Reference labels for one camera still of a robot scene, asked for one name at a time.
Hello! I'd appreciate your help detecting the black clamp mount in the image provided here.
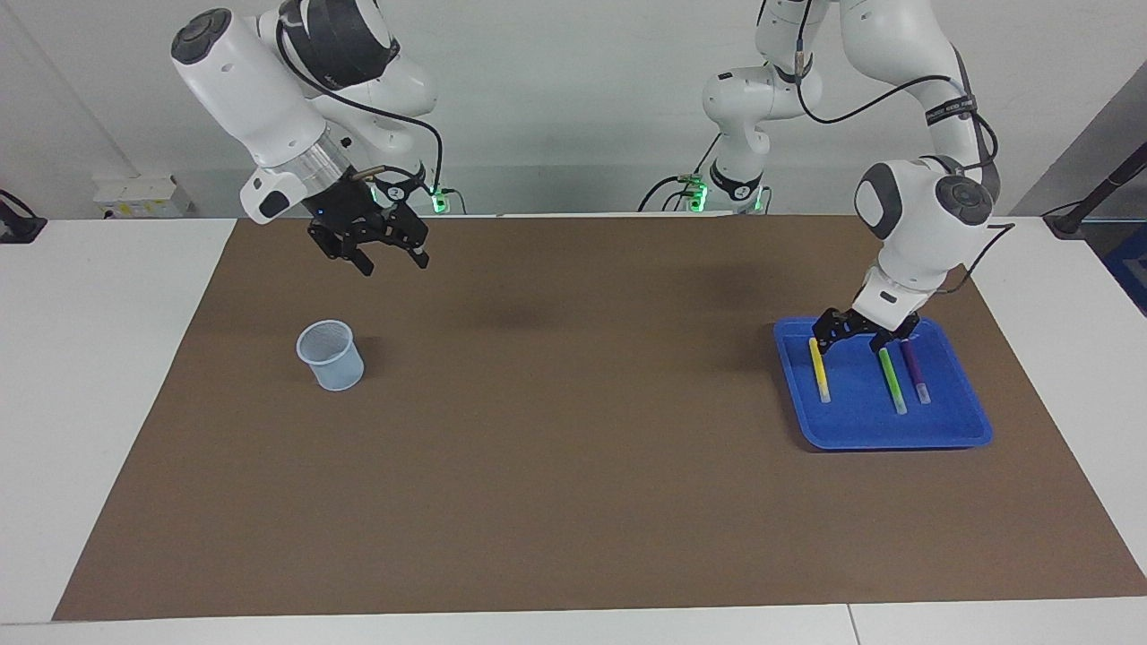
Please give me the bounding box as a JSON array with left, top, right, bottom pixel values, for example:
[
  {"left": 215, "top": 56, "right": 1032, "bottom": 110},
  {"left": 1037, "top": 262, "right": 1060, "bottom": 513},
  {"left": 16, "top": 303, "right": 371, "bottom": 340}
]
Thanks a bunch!
[{"left": 0, "top": 190, "right": 47, "bottom": 245}]

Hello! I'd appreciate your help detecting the purple highlighter pen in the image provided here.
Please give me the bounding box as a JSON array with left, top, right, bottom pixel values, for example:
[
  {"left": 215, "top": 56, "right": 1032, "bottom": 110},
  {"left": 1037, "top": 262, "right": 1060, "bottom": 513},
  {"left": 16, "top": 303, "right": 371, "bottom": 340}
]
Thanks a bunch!
[{"left": 901, "top": 339, "right": 932, "bottom": 405}]

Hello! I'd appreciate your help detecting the brown table mat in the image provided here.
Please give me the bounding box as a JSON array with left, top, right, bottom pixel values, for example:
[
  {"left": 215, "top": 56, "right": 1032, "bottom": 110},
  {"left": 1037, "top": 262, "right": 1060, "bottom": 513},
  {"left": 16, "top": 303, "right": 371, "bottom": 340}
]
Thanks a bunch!
[{"left": 52, "top": 215, "right": 1147, "bottom": 622}]

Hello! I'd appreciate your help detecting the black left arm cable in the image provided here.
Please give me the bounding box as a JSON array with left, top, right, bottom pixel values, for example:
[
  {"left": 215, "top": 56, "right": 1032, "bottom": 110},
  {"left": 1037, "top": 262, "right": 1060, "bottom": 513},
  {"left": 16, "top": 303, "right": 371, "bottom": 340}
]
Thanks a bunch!
[{"left": 793, "top": 0, "right": 1018, "bottom": 297}]

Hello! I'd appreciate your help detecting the green highlighter pen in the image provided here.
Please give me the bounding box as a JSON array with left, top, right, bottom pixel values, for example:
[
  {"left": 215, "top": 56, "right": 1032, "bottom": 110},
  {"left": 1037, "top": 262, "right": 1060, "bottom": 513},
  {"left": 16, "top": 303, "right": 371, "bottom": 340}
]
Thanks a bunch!
[{"left": 877, "top": 348, "right": 908, "bottom": 416}]

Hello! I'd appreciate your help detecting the black stand pole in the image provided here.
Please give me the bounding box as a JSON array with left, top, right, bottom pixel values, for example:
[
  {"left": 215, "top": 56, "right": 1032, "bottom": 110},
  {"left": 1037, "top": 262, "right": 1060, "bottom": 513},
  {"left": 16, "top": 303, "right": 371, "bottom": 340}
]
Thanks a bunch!
[{"left": 1042, "top": 143, "right": 1147, "bottom": 238}]

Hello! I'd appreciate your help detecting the yellow highlighter pen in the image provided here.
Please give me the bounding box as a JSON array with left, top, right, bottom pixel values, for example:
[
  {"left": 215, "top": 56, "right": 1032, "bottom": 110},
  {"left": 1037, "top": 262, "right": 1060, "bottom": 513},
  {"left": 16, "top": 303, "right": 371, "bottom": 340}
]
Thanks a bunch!
[{"left": 808, "top": 337, "right": 832, "bottom": 403}]

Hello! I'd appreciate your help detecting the white wall socket box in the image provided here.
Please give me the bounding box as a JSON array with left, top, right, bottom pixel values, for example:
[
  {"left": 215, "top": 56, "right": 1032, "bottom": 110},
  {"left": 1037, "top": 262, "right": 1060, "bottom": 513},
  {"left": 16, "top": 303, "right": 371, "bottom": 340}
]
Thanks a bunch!
[{"left": 93, "top": 175, "right": 191, "bottom": 220}]

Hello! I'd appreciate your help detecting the blue plastic tray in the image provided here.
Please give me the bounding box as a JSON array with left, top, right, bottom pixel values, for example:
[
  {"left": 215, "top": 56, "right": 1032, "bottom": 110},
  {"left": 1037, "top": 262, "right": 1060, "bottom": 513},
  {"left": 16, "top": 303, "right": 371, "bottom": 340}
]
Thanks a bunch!
[{"left": 773, "top": 315, "right": 994, "bottom": 451}]

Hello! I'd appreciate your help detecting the translucent plastic cup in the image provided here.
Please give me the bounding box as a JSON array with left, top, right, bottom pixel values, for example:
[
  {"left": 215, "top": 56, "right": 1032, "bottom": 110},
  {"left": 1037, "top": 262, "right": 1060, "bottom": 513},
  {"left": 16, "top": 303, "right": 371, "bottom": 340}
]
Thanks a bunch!
[{"left": 297, "top": 320, "right": 366, "bottom": 392}]

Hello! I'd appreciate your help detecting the blue crate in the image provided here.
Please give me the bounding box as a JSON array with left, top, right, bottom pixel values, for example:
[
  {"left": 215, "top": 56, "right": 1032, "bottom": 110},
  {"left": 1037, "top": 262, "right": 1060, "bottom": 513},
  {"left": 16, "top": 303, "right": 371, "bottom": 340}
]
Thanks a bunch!
[{"left": 1104, "top": 224, "right": 1147, "bottom": 316}]

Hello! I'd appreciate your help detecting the black base cable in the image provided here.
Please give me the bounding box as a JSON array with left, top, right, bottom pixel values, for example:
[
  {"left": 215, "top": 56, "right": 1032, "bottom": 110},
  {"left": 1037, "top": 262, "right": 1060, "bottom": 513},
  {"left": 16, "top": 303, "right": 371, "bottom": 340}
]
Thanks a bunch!
[{"left": 638, "top": 134, "right": 722, "bottom": 213}]

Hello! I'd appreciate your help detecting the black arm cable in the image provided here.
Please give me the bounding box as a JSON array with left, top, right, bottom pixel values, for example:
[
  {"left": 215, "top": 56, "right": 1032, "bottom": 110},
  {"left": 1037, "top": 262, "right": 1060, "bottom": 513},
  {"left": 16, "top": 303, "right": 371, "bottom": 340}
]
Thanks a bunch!
[
  {"left": 276, "top": 18, "right": 444, "bottom": 194},
  {"left": 793, "top": 0, "right": 1018, "bottom": 297}
]

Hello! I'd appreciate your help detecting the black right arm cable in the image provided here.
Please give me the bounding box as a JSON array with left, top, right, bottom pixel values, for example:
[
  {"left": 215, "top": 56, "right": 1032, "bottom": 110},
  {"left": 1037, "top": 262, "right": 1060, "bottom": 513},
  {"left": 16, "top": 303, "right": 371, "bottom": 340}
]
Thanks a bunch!
[{"left": 276, "top": 18, "right": 444, "bottom": 194}]

